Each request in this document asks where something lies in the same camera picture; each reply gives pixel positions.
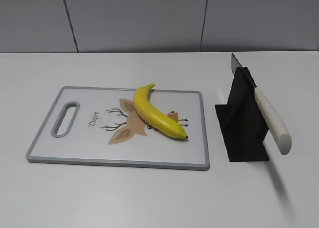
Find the yellow plastic banana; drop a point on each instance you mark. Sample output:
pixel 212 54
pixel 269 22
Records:
pixel 154 117

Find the grey-rimmed white cutting board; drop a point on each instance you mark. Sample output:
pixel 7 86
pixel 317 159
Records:
pixel 97 126

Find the white-handled kitchen knife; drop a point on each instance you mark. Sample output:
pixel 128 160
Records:
pixel 274 122

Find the black knife stand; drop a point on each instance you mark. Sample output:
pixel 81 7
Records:
pixel 241 122

